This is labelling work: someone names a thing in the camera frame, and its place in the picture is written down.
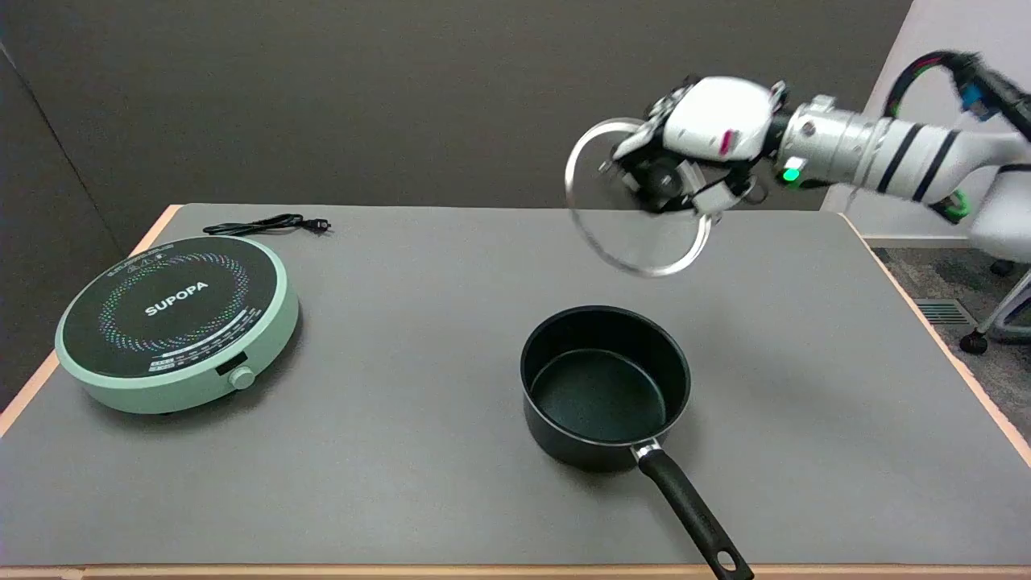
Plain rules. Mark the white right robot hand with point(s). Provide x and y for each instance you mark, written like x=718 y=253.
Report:
x=717 y=121

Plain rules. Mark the glass pot lid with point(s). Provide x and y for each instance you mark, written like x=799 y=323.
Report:
x=636 y=242

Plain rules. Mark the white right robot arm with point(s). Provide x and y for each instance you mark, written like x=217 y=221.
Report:
x=902 y=157

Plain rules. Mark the floor vent grille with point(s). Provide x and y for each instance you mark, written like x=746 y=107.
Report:
x=944 y=311

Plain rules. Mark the white wheeled chair base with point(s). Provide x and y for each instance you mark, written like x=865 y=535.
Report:
x=999 y=310

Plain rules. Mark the green induction cooktop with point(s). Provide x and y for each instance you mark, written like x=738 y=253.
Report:
x=173 y=322

